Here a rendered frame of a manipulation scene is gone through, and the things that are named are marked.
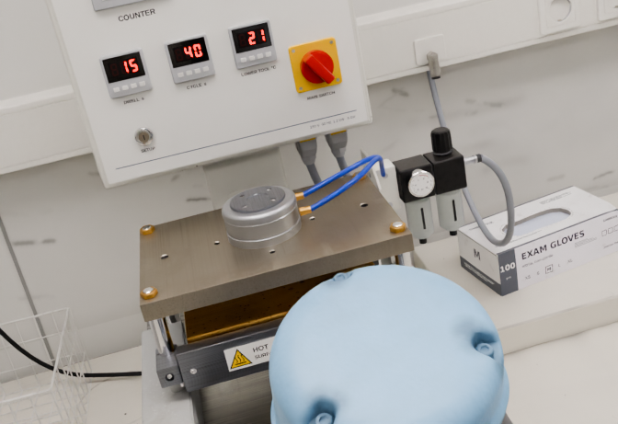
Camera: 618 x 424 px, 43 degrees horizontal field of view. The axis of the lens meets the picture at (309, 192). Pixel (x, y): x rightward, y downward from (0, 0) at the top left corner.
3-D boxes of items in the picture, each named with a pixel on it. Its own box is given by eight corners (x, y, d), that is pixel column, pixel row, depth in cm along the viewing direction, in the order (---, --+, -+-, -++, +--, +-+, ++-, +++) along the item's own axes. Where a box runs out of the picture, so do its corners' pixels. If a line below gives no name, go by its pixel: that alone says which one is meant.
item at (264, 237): (158, 272, 100) (130, 178, 95) (392, 211, 104) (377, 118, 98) (164, 383, 78) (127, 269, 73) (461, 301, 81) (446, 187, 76)
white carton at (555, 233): (460, 266, 131) (454, 226, 129) (575, 223, 138) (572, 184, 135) (501, 297, 121) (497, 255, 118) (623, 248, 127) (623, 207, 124)
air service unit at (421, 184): (378, 246, 105) (360, 143, 99) (481, 219, 107) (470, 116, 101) (389, 263, 100) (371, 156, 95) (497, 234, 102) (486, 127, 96)
